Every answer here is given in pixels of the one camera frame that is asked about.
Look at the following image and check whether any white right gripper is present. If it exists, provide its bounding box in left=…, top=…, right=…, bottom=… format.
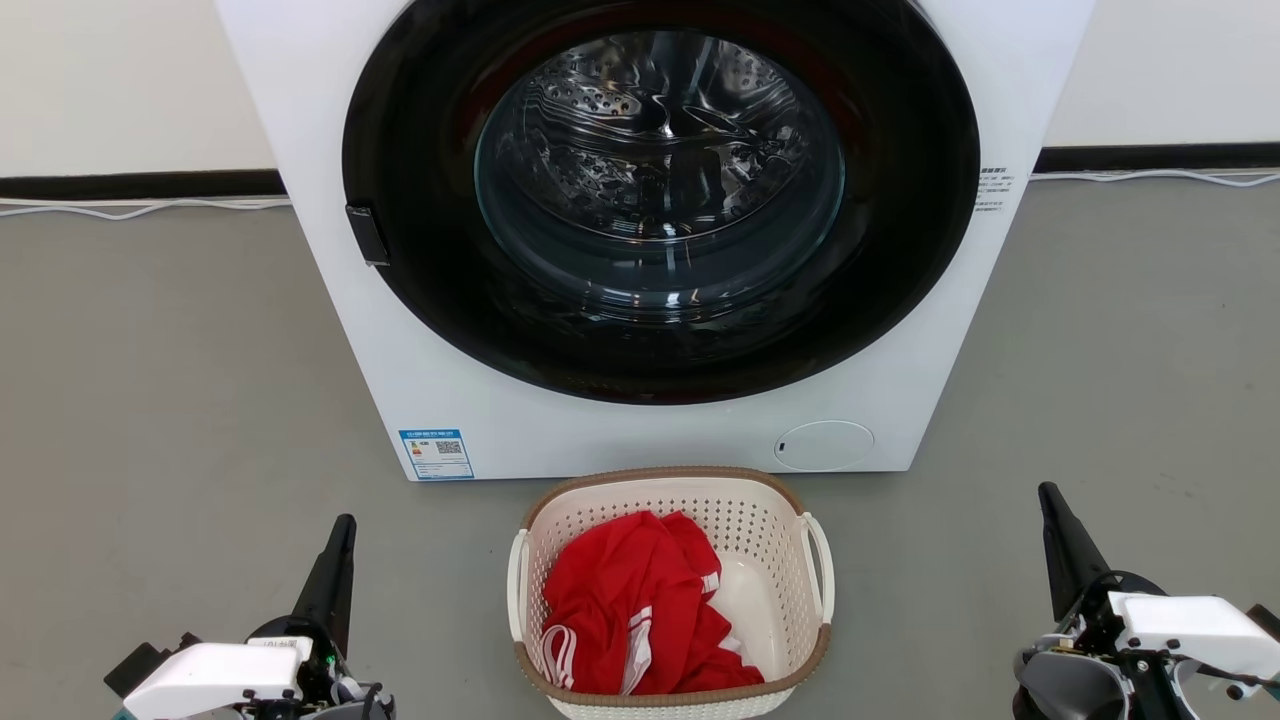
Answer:
left=1038, top=482, right=1280, bottom=683

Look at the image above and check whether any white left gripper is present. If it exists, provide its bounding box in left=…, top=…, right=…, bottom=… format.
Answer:
left=122, top=514, right=396, bottom=720

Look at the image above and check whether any cream perforated laundry basket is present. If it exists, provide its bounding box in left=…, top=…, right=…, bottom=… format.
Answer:
left=506, top=466, right=835, bottom=720

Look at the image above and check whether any blue energy label sticker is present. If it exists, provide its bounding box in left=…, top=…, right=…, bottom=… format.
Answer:
left=398, top=429, right=475, bottom=482

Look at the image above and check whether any white front-load washing machine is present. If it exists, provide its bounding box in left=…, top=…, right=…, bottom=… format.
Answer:
left=214, top=0, right=1096, bottom=483

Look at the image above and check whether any round white filter cover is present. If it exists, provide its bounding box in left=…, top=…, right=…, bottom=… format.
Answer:
left=774, top=420, right=876, bottom=473

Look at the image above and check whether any red garment with white stripes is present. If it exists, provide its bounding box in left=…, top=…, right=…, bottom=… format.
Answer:
left=540, top=510, right=766, bottom=697

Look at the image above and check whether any black round washer door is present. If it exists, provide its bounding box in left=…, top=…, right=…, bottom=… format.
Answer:
left=342, top=0, right=982, bottom=406

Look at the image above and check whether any small printed text sticker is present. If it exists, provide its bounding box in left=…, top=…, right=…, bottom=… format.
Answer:
left=975, top=167, right=1016, bottom=213

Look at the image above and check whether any steel washer drum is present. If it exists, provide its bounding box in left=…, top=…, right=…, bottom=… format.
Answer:
left=475, top=30, right=846, bottom=321

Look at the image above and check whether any black door handle latch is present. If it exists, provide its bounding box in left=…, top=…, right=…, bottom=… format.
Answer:
left=345, top=204, right=391, bottom=267

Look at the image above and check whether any white floor cable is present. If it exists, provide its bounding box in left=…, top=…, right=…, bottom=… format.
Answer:
left=1030, top=168, right=1280, bottom=189
left=0, top=197, right=293, bottom=221

